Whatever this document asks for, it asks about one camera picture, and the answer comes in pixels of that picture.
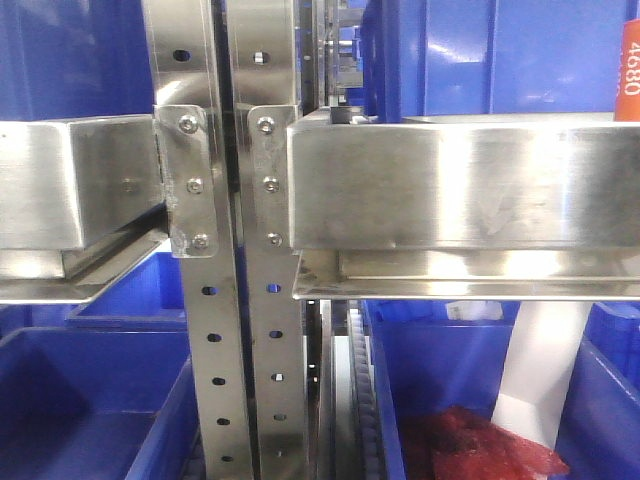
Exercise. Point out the right steel shelf beam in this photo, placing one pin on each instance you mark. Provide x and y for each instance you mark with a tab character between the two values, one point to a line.
540	207

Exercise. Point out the steel shelf beam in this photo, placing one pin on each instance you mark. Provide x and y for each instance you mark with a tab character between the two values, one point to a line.
82	204
540	207

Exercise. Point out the left steel shelf beam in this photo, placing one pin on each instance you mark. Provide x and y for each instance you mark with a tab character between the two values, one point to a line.
82	204

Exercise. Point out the orange capacitor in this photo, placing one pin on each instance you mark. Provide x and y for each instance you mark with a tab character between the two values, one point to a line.
628	90

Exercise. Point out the lower right blue bin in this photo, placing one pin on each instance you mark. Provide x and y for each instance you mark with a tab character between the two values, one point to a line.
429	355

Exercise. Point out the blue bin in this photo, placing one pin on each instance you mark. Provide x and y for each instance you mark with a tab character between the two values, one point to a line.
429	355
69	59
424	58
102	390

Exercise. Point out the upper right blue bin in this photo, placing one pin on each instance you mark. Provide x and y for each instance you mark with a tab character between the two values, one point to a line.
424	58

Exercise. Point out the right perforated steel upright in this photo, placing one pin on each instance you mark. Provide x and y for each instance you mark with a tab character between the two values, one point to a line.
266	91

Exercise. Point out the perforated steel upright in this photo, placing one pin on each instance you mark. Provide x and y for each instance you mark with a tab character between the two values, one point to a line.
266	91
183	42

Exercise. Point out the red plastic bag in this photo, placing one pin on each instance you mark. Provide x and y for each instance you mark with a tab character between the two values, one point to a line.
459	444

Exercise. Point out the left perforated steel upright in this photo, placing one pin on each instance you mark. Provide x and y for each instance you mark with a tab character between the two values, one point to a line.
183	42

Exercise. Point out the lower left blue bin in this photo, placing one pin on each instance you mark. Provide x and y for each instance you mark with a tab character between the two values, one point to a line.
102	390

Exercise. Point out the upper left blue bin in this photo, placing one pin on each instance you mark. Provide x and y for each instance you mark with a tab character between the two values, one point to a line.
69	59

